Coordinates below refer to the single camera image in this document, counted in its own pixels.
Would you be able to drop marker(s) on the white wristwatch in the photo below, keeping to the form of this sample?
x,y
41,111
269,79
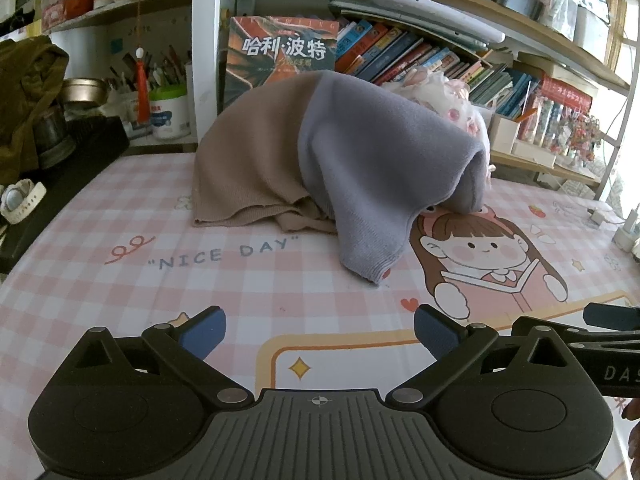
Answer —
x,y
20,200

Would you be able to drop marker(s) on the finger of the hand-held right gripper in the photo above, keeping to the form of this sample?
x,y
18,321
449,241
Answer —
x,y
600,342
612,316

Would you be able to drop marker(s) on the grey laptop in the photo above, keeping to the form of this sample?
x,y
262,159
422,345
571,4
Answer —
x,y
425,12

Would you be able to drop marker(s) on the dark orange cover book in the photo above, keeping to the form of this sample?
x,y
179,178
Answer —
x,y
270,65

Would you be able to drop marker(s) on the gold round tin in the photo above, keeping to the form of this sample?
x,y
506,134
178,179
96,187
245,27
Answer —
x,y
84,92

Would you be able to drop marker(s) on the pink checked cartoon desk mat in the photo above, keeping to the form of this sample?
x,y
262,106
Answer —
x,y
100,300

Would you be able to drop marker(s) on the black box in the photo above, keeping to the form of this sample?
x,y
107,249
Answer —
x,y
65,175

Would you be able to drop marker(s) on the white pink floral frilly cloth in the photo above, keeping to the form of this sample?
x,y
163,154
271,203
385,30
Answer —
x,y
455,102

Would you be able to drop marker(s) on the row of colourful books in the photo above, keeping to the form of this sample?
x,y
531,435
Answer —
x,y
430,65

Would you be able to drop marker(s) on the beige knit garment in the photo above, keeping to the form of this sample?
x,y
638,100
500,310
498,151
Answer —
x,y
250,170

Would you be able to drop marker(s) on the white bookshelf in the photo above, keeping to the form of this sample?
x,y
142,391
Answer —
x,y
205,35

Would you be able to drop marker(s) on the white charger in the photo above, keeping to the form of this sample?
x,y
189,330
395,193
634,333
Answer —
x,y
625,230

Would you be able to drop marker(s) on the small white storage box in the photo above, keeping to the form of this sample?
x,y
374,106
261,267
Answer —
x,y
502,135

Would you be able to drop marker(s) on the pack of colourful bottles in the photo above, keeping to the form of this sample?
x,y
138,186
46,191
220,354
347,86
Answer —
x,y
555,120

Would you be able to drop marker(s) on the lavender knit garment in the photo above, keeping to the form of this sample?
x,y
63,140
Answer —
x,y
380,160

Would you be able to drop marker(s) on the red tassel ornament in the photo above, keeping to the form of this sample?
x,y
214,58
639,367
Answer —
x,y
143,85

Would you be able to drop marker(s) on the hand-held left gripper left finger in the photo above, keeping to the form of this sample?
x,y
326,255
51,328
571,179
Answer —
x,y
205,332

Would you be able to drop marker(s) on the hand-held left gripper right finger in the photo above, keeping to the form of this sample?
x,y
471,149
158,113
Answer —
x,y
437,332

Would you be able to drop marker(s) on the olive brown cloth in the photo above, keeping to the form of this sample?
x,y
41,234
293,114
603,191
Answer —
x,y
25,100

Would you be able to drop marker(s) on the dark glass jar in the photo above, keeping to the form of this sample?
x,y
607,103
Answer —
x,y
52,137

